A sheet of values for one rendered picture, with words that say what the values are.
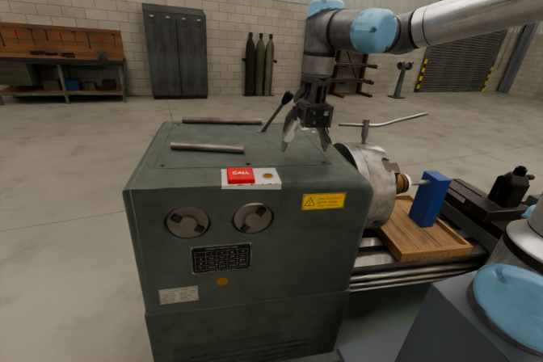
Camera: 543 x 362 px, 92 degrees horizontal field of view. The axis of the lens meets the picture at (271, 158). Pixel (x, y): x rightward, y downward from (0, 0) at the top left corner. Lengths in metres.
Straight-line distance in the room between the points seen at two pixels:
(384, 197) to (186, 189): 0.60
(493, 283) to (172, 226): 0.58
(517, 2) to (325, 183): 0.44
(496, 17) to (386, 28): 0.16
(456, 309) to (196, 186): 0.58
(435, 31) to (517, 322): 0.47
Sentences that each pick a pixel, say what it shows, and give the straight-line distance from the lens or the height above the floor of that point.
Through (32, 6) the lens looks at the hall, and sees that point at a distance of 7.48.
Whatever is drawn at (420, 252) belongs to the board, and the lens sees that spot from 1.11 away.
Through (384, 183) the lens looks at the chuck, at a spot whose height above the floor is 1.17.
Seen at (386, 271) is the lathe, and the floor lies 0.79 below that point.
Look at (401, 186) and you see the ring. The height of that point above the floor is 1.09.
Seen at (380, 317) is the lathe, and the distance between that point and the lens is 1.34.
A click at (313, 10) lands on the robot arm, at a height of 1.61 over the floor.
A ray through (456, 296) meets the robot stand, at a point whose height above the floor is 1.10.
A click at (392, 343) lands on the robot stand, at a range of 1.03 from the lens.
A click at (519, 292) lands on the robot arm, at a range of 0.48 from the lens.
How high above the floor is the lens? 1.56
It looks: 25 degrees down
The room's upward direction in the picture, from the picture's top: 5 degrees clockwise
